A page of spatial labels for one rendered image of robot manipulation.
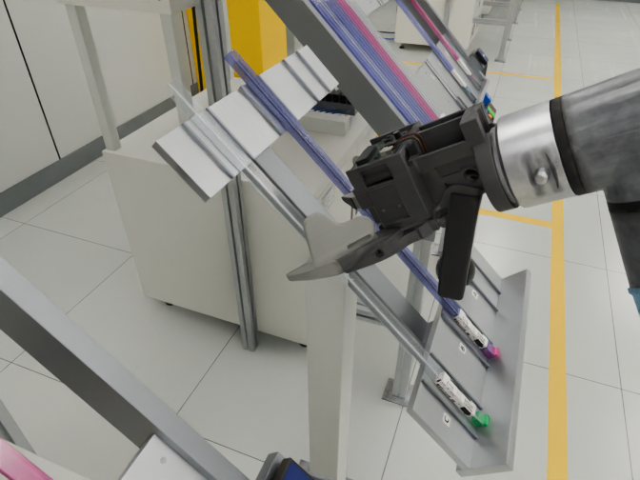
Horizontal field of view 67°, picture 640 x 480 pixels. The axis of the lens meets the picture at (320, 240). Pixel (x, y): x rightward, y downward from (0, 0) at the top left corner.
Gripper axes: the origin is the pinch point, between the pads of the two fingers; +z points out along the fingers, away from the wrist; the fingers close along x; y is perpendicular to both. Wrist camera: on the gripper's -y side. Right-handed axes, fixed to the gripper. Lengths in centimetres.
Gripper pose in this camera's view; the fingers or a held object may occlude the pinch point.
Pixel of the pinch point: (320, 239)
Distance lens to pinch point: 50.9
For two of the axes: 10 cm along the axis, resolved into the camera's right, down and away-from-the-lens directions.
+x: -3.8, 5.5, -7.4
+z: -7.9, 2.1, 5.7
